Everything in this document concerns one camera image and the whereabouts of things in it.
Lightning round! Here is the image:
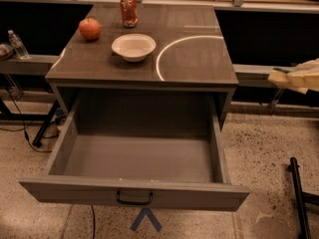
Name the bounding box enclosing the black drawer handle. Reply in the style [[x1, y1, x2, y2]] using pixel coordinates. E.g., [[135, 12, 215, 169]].
[[117, 191, 154, 206]]

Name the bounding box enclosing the red apple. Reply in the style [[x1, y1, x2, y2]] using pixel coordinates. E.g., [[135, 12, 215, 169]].
[[78, 18, 101, 41]]

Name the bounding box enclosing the clear plastic water bottle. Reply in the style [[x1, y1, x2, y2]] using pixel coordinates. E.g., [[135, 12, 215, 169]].
[[8, 30, 29, 59]]

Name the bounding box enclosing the black stand leg right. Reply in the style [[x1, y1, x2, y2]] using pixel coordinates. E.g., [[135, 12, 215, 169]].
[[288, 157, 319, 239]]

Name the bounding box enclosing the black cable on floor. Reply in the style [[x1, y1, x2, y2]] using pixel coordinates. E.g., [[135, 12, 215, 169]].
[[0, 87, 61, 154]]

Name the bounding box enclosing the grey cabinet with top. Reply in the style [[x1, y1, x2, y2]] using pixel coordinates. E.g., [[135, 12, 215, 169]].
[[46, 2, 238, 123]]

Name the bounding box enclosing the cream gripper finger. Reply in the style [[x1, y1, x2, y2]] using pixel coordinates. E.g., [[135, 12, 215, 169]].
[[288, 73, 319, 92], [294, 58, 319, 72]]

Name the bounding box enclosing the black table leg left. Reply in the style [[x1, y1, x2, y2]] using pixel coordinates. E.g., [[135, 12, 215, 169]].
[[32, 101, 59, 147]]

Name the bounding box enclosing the blue tape floor marker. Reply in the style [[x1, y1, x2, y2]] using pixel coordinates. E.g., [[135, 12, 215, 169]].
[[129, 207, 163, 233]]

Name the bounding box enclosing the grey side shelf left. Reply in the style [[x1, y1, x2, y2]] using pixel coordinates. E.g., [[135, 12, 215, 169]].
[[0, 55, 58, 76]]

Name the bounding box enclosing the grey rail right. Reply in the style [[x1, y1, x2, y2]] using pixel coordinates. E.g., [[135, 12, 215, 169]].
[[232, 63, 293, 89]]

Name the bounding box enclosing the crushed orange soda can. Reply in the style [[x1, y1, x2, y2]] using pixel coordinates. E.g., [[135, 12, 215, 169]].
[[120, 0, 138, 28]]

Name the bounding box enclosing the round dish at left edge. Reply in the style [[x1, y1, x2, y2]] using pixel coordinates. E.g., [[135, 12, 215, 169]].
[[0, 43, 14, 61]]

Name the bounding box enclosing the open grey top drawer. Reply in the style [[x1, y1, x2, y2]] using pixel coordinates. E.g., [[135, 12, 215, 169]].
[[19, 89, 249, 211]]

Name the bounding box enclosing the green and yellow sponge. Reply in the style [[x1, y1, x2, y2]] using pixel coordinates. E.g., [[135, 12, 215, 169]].
[[268, 68, 290, 88]]

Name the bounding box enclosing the white bowl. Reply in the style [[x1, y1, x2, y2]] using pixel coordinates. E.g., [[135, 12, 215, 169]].
[[112, 34, 157, 62]]

